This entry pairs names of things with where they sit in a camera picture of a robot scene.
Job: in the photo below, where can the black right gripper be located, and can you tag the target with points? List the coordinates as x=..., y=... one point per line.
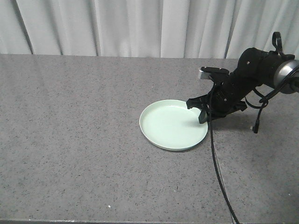
x=225, y=96

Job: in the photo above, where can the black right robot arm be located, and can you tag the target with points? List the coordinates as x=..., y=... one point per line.
x=255, y=67

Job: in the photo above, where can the mint green round plate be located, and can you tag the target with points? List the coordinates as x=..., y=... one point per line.
x=170, y=125

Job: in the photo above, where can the white pleated curtain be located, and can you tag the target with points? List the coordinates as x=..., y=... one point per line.
x=147, y=28

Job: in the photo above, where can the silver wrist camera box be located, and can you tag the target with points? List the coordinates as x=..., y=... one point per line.
x=213, y=73

